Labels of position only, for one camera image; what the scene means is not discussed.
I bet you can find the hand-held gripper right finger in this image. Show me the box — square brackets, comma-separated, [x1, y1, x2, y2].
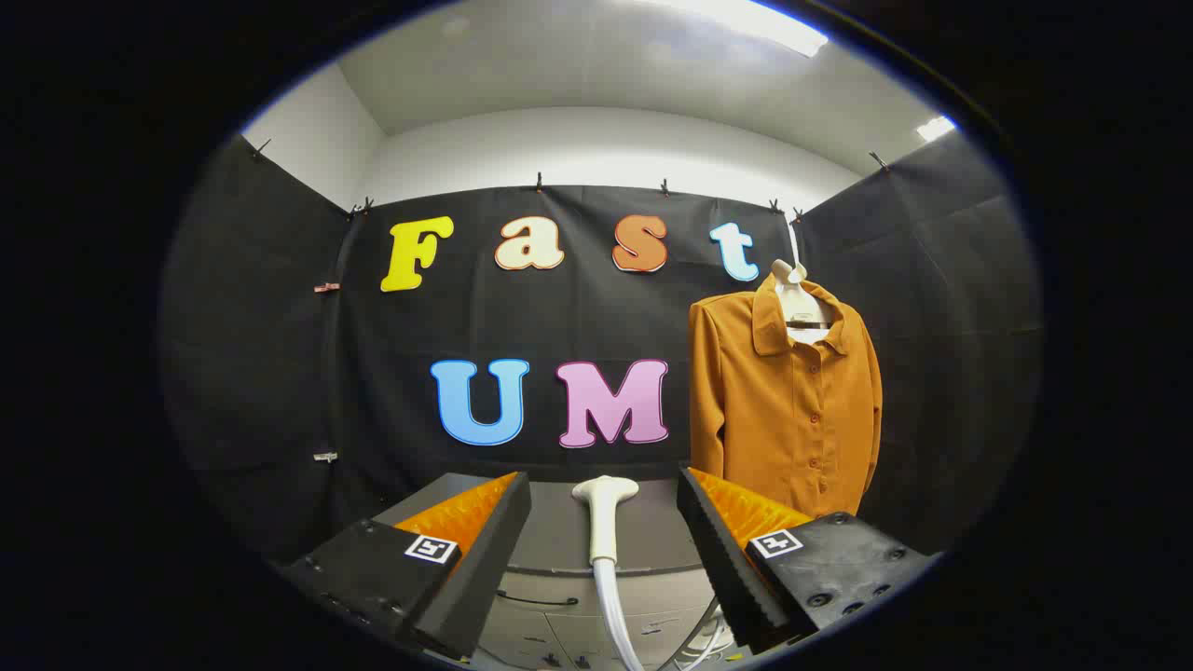
[677, 466, 938, 655]

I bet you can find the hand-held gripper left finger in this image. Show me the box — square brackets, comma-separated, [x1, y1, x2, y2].
[280, 471, 533, 661]

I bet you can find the orange button shirt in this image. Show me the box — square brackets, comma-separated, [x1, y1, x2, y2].
[688, 273, 884, 519]

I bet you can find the white clothes hanger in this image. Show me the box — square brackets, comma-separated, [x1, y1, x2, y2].
[770, 259, 840, 346]

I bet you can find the row of black clips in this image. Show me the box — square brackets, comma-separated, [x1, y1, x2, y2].
[250, 138, 891, 225]

